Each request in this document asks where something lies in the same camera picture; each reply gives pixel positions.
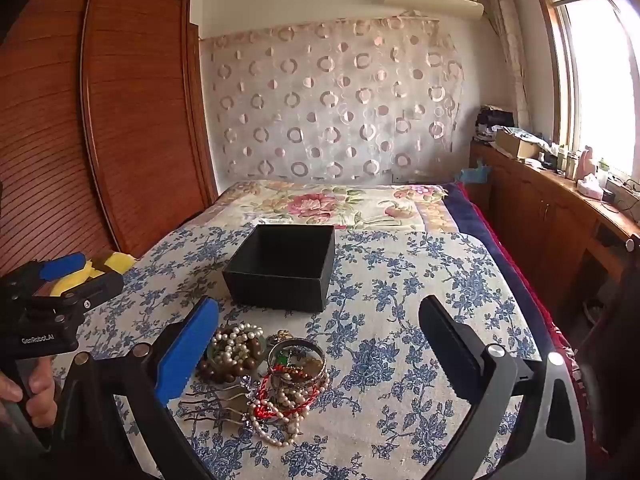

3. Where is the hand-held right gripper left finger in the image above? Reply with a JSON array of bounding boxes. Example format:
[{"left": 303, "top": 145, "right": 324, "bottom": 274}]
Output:
[{"left": 52, "top": 296, "right": 221, "bottom": 480}]

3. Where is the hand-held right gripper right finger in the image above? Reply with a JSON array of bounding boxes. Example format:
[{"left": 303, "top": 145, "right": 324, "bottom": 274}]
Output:
[{"left": 419, "top": 295, "right": 586, "bottom": 480}]

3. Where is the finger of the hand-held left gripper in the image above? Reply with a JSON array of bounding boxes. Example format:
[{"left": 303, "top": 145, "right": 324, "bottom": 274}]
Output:
[
  {"left": 24, "top": 272, "right": 125, "bottom": 322},
  {"left": 2, "top": 253, "right": 87, "bottom": 297}
]

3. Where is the white pearl bracelet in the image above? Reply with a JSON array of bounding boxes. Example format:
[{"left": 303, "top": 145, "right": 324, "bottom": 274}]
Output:
[{"left": 212, "top": 324, "right": 264, "bottom": 362}]

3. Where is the brown wooden bead bracelet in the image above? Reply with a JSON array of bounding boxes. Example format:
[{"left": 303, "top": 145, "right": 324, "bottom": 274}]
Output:
[{"left": 196, "top": 335, "right": 268, "bottom": 382}]

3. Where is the metal hair comb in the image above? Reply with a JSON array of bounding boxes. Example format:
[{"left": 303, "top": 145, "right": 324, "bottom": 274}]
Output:
[{"left": 177, "top": 382, "right": 252, "bottom": 429}]

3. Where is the gold keychain with green gems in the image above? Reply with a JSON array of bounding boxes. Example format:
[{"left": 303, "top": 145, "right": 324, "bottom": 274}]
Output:
[{"left": 267, "top": 330, "right": 297, "bottom": 367}]

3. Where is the red string bracelet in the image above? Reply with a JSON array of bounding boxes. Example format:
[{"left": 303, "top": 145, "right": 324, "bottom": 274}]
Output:
[{"left": 250, "top": 364, "right": 321, "bottom": 424}]

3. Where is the white pearl necklace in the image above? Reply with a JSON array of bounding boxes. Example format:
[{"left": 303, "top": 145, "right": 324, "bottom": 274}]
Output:
[{"left": 247, "top": 375, "right": 332, "bottom": 448}]

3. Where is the black square box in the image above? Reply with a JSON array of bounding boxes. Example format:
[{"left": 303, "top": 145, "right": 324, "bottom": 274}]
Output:
[{"left": 222, "top": 224, "right": 336, "bottom": 313}]

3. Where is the silver metal bangle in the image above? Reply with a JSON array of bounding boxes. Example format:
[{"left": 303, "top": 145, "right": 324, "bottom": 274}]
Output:
[{"left": 267, "top": 339, "right": 327, "bottom": 387}]

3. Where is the person's left hand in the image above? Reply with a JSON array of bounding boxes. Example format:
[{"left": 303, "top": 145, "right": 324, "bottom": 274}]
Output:
[{"left": 0, "top": 355, "right": 54, "bottom": 428}]

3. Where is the yellow plush toy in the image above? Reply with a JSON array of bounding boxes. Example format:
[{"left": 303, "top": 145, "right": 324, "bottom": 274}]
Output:
[{"left": 50, "top": 252, "right": 137, "bottom": 297}]

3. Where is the blue floral cloth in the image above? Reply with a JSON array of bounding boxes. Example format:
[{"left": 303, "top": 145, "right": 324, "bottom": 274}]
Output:
[{"left": 50, "top": 224, "right": 551, "bottom": 480}]

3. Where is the red blanket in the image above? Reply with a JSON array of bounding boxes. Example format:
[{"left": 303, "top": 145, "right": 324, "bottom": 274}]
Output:
[{"left": 542, "top": 305, "right": 601, "bottom": 441}]

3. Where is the purple blanket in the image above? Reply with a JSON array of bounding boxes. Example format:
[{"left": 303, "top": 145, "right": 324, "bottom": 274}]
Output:
[{"left": 442, "top": 182, "right": 553, "bottom": 356}]

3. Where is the long wooden cabinet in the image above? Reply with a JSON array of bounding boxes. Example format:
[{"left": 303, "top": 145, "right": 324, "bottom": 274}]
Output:
[{"left": 469, "top": 140, "right": 640, "bottom": 323}]

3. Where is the blue plastic bag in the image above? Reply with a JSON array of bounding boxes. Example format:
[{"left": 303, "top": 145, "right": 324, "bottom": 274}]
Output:
[{"left": 454, "top": 160, "right": 494, "bottom": 187}]

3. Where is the brown wooden wardrobe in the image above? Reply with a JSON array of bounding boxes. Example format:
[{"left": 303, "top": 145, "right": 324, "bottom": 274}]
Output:
[{"left": 0, "top": 0, "right": 219, "bottom": 281}]

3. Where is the pink floral blanket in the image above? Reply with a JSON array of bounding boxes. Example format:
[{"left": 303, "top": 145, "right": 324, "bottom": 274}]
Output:
[{"left": 217, "top": 180, "right": 451, "bottom": 234}]

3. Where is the pink tissue box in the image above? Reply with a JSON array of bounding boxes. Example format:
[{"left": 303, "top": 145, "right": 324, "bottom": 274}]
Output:
[{"left": 576, "top": 177, "right": 604, "bottom": 200}]

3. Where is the cardboard box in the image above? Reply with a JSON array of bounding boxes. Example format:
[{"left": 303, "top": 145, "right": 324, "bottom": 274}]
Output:
[{"left": 494, "top": 127, "right": 542, "bottom": 162}]

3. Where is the pink figurine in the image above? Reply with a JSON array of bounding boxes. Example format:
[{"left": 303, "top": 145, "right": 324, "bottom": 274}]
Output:
[{"left": 575, "top": 146, "right": 597, "bottom": 181}]

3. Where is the pile of dark clothes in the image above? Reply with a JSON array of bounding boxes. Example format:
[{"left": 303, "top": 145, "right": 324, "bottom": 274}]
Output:
[{"left": 474, "top": 105, "right": 517, "bottom": 142}]

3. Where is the white plastic box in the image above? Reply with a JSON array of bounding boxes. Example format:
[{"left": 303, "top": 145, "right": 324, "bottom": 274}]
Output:
[{"left": 604, "top": 177, "right": 640, "bottom": 203}]

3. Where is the pale window curtain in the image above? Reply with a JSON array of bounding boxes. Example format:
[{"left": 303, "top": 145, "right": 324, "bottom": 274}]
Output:
[{"left": 485, "top": 0, "right": 532, "bottom": 131}]

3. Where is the window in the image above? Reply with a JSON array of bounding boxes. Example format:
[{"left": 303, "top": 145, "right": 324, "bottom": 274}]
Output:
[{"left": 532, "top": 0, "right": 640, "bottom": 183}]

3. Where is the circle pattern wall curtain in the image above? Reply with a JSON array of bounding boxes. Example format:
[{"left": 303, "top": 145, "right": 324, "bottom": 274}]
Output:
[{"left": 200, "top": 17, "right": 466, "bottom": 187}]

